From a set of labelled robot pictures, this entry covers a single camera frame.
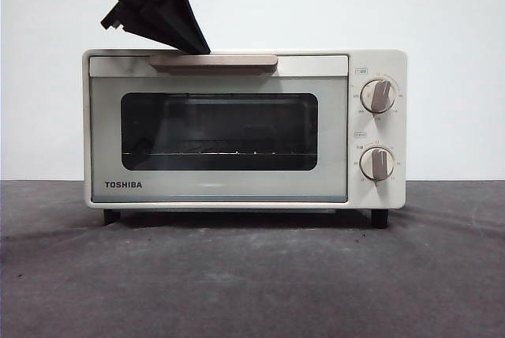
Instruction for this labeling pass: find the cream timer knob beige grip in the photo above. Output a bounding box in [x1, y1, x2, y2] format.
[360, 146, 395, 182]

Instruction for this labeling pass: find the cream temperature knob beige grip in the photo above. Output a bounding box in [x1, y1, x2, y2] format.
[361, 79, 397, 114]

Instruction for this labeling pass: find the metal wire oven rack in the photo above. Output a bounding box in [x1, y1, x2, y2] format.
[122, 148, 316, 157]

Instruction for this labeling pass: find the glass oven door beige handle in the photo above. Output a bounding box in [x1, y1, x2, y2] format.
[88, 53, 350, 204]

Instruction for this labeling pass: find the cream Toshiba toaster oven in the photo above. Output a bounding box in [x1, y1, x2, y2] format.
[82, 48, 409, 229]

